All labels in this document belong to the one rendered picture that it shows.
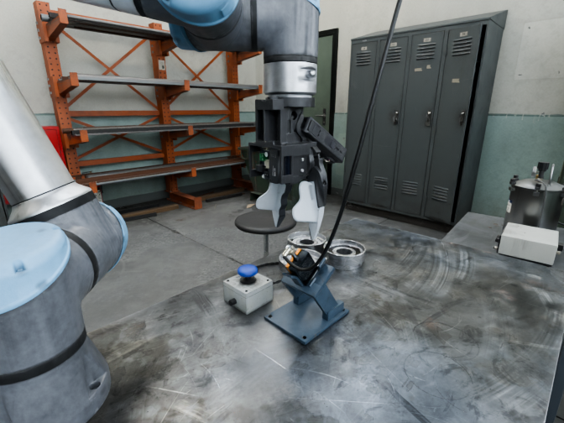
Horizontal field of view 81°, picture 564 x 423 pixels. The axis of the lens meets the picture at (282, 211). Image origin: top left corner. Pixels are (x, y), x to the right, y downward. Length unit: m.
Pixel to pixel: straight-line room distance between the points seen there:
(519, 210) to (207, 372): 1.31
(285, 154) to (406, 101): 3.17
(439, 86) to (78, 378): 3.34
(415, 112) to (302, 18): 3.11
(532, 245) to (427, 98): 2.37
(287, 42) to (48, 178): 0.38
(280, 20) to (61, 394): 0.52
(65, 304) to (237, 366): 0.25
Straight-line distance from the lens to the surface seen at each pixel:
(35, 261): 0.44
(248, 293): 0.63
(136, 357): 0.61
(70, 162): 4.09
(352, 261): 0.80
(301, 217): 0.48
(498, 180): 3.89
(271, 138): 0.47
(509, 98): 3.85
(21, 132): 0.57
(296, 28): 0.47
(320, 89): 4.74
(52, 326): 0.47
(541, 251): 1.36
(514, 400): 0.59
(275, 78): 0.47
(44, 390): 0.50
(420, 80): 3.55
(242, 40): 0.48
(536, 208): 1.55
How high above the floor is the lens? 1.17
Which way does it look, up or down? 17 degrees down
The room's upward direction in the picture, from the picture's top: straight up
